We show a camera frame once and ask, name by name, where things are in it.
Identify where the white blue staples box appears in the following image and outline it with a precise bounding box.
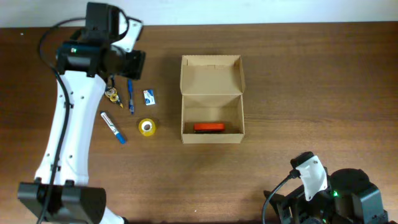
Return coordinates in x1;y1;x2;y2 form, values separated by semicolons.
143;90;155;106

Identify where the orange stapler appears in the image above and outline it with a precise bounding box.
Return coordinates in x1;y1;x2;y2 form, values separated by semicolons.
193;123;225;133

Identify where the brown cardboard box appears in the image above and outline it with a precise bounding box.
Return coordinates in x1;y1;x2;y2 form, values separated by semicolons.
180;55;246;144

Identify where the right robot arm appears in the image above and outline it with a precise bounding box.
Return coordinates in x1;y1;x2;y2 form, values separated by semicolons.
261;169;394;224

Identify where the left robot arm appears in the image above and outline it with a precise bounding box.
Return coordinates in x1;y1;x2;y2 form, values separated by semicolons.
17;2;146;223

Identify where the blue pen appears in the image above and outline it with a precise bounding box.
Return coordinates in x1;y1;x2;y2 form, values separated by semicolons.
127;79;134;114

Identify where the yellow correction tape dispenser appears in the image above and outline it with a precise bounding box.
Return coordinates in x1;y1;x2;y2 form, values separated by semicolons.
104;86;124;108

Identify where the yellow tape roll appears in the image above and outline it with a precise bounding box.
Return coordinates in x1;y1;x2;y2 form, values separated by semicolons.
138;118;156;137

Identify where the white blue marker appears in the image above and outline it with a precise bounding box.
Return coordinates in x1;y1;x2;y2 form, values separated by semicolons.
100;111;126;144

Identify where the right black cable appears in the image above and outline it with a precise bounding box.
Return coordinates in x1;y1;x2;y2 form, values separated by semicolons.
261;169;301;224

